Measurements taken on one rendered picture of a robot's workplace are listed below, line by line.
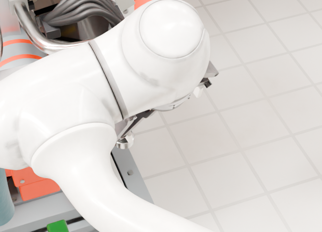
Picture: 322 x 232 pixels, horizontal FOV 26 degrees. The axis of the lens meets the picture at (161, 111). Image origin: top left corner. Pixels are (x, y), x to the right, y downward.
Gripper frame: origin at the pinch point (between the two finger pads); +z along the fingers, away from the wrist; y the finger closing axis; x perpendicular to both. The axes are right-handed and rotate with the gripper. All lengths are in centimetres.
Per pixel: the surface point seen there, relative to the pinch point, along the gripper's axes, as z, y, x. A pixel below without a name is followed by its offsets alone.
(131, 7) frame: 28.2, 11.4, 27.1
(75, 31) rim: 57, 2, 39
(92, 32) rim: 50, 4, 34
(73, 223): 94, -27, 3
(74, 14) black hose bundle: 11.6, -1.4, 26.4
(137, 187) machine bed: 109, -5, 2
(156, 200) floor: 116, -1, -4
